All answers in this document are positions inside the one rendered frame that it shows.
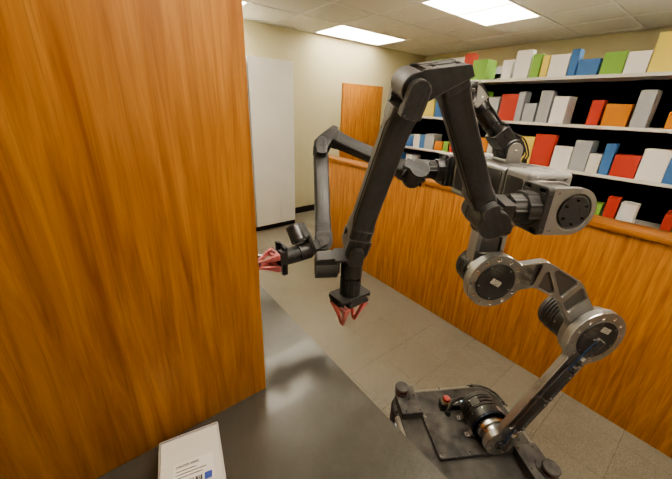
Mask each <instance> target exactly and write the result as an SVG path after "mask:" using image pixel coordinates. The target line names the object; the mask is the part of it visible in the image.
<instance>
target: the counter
mask: <svg viewBox="0 0 672 479"><path fill-rule="evenodd" d="M260 298H261V314H262V331H263V347H264V363H265V379H266V388H265V389H263V390H261V391H259V392H257V393H255V394H253V395H252V396H250V397H248V398H246V399H244V400H242V401H240V402H238V403H237V404H235V405H233V406H231V407H229V408H227V409H225V410H224V411H222V412H220V413H218V414H216V415H214V416H212V417H210V418H209V419H207V420H205V421H203V422H201V423H199V424H197V425H196V426H194V427H192V428H190V429H188V430H186V431H184V432H182V433H181V434H179V435H182V434H185V433H187V432H190V431H192V430H195V429H198V428H200V427H203V426H206V425H208V424H211V423H214V422H216V421H217V422H218V426H219V433H220V440H221V446H222V453H223V460H224V466H225V473H226V479H447V478H446V477H445V476H444V475H443V474H442V473H441V472H440V471H439V470H438V469H437V468H436V467H435V466H434V465H433V464H432V463H431V462H430V461H429V460H428V459H427V458H426V457H425V455H424V454H423V453H422V452H421V451H420V450H419V449H418V448H417V447H416V446H415V445H414V444H413V443H412V442H411V441H410V440H409V439H408V438H407V437H406V436H405V435H404V434H403V433H402V432H401V431H400V430H399V429H398V427H397V426H396V425H395V424H394V423H393V422H392V421H391V420H390V419H389V418H388V417H387V416H386V415H385V414H384V413H383V412H382V411H381V410H380V409H379V408H378V407H377V406H376V405H375V404H374V403H373V402H372V400H371V399H370V398H369V397H368V396H367V395H366V394H365V393H364V392H363V391H362V390H361V389H360V388H359V387H358V386H357V385H356V384H355V383H354V382H353V381H352V380H351V379H350V378H349V377H348V376H347V375H346V374H345V372H344V371H343V370H342V369H341V368H340V367H339V366H338V365H337V364H336V363H335V362H334V361H333V360H332V359H331V358H330V357H329V356H328V355H327V354H326V353H325V352H324V351H323V350H322V349H321V348H320V347H319V345H318V344H317V343H316V342H315V341H314V340H313V339H312V338H311V337H310V336H309V335H308V334H307V333H306V332H305V331H304V330H303V329H302V328H301V327H300V326H299V325H298V324H297V323H296V322H295V321H294V320H293V319H292V317H291V316H290V315H289V314H288V313H287V312H286V311H285V310H284V309H283V308H282V307H281V306H280V305H279V304H278V303H277V302H276V301H275V300H274V299H273V298H272V297H271V296H270V295H269V294H268V293H267V292H266V290H265V289H264V288H263V287H262V286H261V285H260ZM179 435H177V436H179ZM177 436H175V437H177ZM158 455H159V445H158V446H156V447H154V448H153V449H151V450H149V451H147V452H145V453H143V454H141V455H140V456H138V457H136V458H134V459H132V460H130V461H128V462H126V463H125V464H123V465H121V466H119V467H117V468H115V469H113V470H112V471H110V472H108V473H106V474H104V475H102V476H100V477H98V478H97V479H158Z"/></svg>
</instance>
